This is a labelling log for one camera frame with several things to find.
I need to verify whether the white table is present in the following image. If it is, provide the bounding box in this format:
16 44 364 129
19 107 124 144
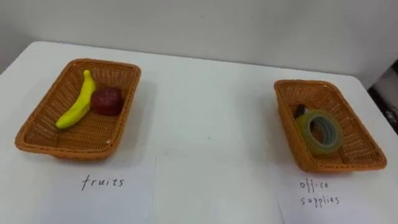
0 40 398 224

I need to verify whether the red apple soft toy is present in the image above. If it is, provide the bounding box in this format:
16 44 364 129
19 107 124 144
90 87 124 117

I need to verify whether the small black clip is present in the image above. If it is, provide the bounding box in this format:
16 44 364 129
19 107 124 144
294 103 308 119

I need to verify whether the clear adhesive tape roll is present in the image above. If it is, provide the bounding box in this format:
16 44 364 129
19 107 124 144
294 109 344 156

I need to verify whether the orange wicker basket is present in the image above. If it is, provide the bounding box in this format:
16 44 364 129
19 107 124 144
14 58 142 161
273 79 388 174

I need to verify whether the yellow banana soft toy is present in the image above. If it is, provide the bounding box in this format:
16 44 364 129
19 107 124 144
55 69 97 130

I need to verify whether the white paper sheet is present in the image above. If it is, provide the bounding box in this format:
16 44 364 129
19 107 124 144
36 152 158 224
271 169 398 224

